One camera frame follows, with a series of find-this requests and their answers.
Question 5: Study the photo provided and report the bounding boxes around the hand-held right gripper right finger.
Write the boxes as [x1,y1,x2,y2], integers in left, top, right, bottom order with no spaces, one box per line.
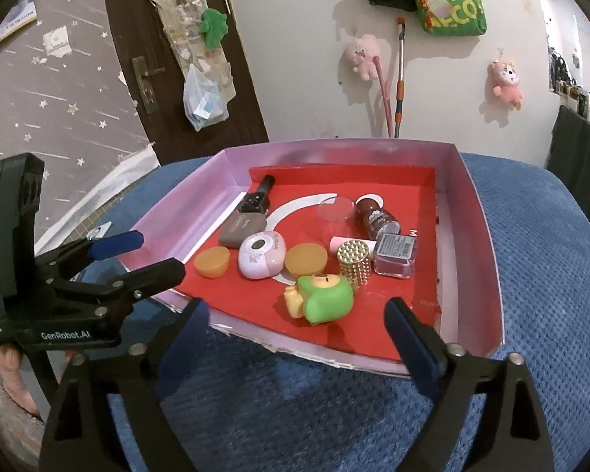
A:
[383,296,556,472]

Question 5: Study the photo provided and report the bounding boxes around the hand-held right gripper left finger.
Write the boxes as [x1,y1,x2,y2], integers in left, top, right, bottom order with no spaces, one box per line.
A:
[39,297,212,472]

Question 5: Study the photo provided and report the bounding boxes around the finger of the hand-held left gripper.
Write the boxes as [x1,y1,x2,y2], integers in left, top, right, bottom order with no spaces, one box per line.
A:
[34,230,144,281]
[44,257,186,323]

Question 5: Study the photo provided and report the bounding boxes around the orange half dome cap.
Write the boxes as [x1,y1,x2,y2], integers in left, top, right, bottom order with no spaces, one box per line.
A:
[194,247,229,278]

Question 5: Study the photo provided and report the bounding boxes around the pink square bottle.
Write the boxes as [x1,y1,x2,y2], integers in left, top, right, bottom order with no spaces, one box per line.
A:
[330,232,419,279]

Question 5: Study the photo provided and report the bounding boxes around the brown grey earbud case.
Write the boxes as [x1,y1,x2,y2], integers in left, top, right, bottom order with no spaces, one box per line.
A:
[218,210,267,249]

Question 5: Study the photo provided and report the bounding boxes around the green yellow frog toy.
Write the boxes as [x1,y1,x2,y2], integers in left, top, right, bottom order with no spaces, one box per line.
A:
[284,273,355,326]

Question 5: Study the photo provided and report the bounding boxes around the gold studded jar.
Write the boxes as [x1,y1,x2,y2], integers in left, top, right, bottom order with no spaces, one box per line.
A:
[335,238,372,286]

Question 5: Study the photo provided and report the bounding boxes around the pink round gadget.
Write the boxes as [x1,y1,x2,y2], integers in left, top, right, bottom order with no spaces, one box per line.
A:
[238,230,288,280]

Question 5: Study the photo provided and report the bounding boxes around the purple cardboard box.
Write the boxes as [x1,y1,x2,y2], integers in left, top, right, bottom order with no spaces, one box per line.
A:
[123,140,505,379]

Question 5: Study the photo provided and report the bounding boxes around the black nail polish bottle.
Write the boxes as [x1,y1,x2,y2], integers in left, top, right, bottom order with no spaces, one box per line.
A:
[243,175,276,217]

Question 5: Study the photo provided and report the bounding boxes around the glitter bottle with red cap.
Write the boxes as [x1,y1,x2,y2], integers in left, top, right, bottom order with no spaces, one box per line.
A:
[354,195,403,239]

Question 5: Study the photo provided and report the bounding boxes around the orange round lid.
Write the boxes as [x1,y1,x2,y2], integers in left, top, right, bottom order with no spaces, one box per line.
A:
[284,242,328,278]

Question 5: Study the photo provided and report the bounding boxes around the clear glass cup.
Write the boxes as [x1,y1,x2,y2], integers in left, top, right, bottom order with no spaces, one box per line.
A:
[316,197,357,244]

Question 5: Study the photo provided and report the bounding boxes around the person's left hand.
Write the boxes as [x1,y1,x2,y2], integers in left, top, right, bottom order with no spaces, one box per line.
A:
[0,345,31,382]

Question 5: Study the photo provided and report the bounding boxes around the red paper liner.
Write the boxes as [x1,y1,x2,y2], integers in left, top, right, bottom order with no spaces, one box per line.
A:
[177,166,446,361]

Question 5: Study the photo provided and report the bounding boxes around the blue knitted blanket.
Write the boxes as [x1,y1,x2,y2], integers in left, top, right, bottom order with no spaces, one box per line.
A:
[79,152,590,472]

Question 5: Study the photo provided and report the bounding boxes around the clear plastic bag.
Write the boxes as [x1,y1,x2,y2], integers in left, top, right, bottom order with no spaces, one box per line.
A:
[183,63,230,132]

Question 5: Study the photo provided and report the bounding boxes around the torn white paper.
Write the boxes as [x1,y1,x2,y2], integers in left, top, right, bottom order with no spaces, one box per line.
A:
[43,29,74,56]

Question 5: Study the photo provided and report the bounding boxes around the paper booklet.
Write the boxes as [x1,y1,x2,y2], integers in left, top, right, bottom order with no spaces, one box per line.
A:
[0,0,37,50]

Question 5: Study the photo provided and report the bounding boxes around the dark brown door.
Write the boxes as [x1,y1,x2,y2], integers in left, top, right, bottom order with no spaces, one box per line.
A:
[100,0,270,165]

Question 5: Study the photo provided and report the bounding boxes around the clear hanging organizer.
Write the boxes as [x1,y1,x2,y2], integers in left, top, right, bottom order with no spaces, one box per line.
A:
[144,0,237,101]

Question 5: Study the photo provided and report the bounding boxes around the green plush toy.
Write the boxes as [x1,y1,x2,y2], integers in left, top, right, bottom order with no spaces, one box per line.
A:
[198,8,229,50]

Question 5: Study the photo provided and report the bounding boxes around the pink stick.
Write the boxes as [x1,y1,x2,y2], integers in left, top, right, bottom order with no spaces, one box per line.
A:
[372,56,394,138]

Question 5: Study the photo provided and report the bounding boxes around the dark cloth covered table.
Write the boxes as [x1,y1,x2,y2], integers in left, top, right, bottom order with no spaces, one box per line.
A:
[546,105,590,197]

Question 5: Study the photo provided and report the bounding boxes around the pink fox plush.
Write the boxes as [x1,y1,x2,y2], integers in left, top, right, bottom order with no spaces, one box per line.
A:
[489,57,524,110]

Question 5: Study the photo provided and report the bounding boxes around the pink plush toy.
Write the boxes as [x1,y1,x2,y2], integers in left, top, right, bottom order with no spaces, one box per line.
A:
[343,34,382,81]

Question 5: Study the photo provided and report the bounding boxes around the brass door handle plate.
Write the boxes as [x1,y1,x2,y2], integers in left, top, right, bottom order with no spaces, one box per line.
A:
[131,55,165,115]

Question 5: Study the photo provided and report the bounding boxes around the mop handle with orange grip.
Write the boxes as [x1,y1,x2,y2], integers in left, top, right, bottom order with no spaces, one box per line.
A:
[392,16,408,138]

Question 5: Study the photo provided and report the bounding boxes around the wall mirror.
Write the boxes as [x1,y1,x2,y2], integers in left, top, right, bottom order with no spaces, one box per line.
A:
[546,0,586,99]

